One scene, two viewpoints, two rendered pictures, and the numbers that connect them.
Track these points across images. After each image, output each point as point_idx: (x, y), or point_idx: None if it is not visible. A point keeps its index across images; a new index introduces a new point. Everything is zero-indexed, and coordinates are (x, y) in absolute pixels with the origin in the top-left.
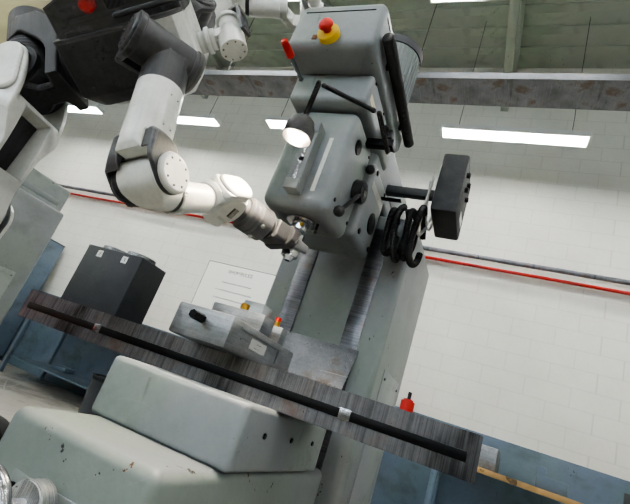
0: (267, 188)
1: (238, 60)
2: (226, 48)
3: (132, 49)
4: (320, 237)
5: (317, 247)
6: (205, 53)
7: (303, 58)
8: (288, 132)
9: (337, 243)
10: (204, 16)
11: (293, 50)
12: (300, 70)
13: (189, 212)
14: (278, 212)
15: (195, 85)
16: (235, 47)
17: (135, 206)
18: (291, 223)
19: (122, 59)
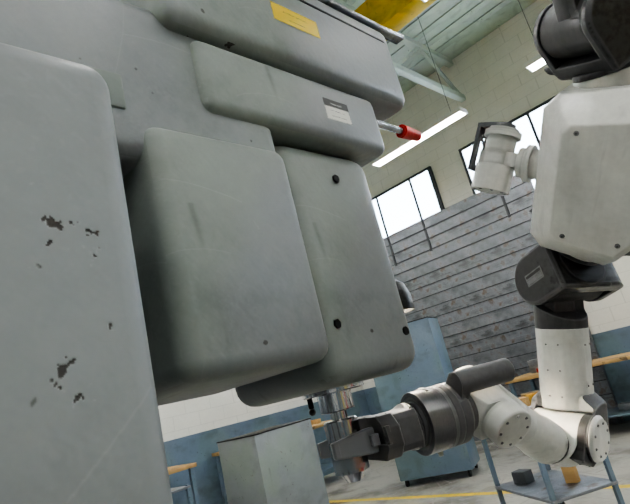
0: (410, 334)
1: (483, 187)
2: (500, 193)
3: (585, 300)
4: (236, 384)
5: (186, 391)
6: (535, 174)
7: (376, 116)
8: (403, 296)
9: (195, 395)
10: (554, 53)
11: (396, 112)
12: (371, 101)
13: (526, 454)
14: (380, 376)
15: (526, 300)
16: (487, 191)
17: (585, 464)
18: (346, 389)
19: (608, 293)
